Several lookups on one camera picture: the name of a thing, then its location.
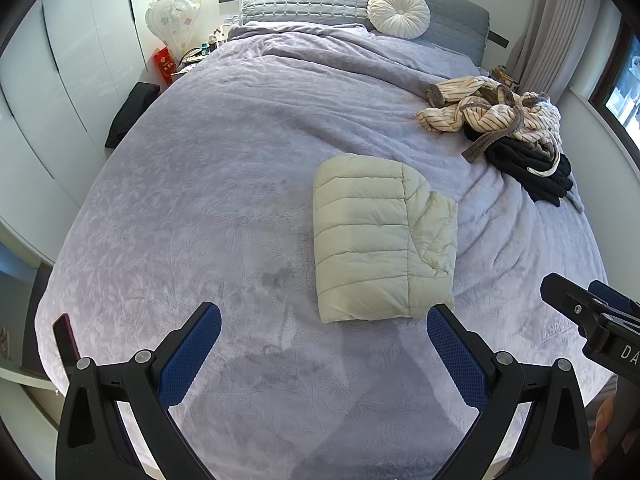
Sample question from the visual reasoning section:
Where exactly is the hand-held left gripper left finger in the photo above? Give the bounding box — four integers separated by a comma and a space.
55, 302, 222, 480

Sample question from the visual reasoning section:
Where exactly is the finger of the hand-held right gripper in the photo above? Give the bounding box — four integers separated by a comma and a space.
541, 272, 611, 341
587, 281, 640, 320

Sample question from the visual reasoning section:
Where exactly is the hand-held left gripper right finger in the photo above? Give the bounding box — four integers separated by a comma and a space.
426, 304, 593, 480

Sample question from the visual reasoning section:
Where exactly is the cream puffer jacket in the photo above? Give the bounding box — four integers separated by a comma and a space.
312, 154, 460, 324

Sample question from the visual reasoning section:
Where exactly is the person's right hand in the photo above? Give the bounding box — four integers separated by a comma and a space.
596, 394, 619, 443

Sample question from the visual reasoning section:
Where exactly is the black garment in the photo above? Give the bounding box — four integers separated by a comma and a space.
462, 125, 573, 207

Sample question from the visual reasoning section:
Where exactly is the dark red phone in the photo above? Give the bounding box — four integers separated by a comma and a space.
52, 312, 81, 363

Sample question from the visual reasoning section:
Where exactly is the purple fleece blanket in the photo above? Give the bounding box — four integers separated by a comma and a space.
35, 22, 613, 461

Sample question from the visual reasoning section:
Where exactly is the window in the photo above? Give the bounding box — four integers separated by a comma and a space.
587, 20, 640, 151

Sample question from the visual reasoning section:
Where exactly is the cream striped robe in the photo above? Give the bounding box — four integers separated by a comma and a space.
416, 75, 563, 163

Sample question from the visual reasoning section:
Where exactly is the cluttered bedside table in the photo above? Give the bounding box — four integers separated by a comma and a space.
490, 64, 518, 92

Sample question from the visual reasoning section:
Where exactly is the black bag by wardrobe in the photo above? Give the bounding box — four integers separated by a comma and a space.
104, 81, 162, 150

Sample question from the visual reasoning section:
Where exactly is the grey pleated curtain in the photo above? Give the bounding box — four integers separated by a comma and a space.
505, 0, 621, 106

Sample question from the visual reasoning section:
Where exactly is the white bedside table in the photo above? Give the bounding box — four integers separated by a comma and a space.
170, 52, 211, 86

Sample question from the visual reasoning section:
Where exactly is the red box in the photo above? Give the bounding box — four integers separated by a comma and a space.
152, 46, 177, 83

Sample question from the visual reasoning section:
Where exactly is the white wardrobe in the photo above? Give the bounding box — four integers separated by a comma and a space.
0, 0, 161, 266

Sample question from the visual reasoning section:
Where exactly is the white round cushion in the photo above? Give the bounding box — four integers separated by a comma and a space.
367, 0, 432, 40

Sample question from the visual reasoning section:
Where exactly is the grey quilted headboard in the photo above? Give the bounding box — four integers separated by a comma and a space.
239, 0, 492, 66

